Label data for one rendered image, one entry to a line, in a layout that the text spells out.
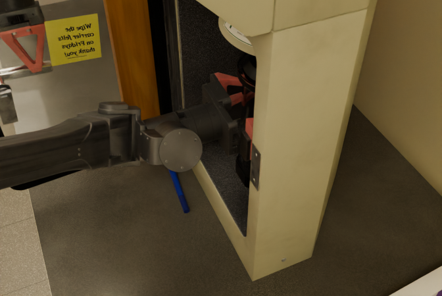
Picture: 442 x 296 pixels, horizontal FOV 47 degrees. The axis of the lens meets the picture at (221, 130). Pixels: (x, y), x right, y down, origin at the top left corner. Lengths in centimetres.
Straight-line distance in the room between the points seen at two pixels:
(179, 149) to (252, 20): 23
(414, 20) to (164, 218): 58
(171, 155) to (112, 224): 32
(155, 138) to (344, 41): 25
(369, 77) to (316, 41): 62
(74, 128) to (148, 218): 33
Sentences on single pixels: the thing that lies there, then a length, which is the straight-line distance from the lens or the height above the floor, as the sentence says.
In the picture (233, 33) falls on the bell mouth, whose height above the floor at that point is 133.
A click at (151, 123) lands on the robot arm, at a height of 120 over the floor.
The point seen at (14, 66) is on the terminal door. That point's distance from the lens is 80.
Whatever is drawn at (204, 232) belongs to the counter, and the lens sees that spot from 91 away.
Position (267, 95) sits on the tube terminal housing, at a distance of 55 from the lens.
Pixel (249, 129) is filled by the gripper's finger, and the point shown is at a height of 119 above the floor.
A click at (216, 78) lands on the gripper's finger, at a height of 120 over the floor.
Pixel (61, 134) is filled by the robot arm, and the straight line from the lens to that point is 63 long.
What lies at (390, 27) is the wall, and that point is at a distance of 106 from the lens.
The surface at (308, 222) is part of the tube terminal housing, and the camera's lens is 79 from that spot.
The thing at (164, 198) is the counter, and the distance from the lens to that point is 96.
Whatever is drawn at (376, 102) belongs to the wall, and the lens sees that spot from 115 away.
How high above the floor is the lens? 169
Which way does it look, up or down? 44 degrees down
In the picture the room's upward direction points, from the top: straight up
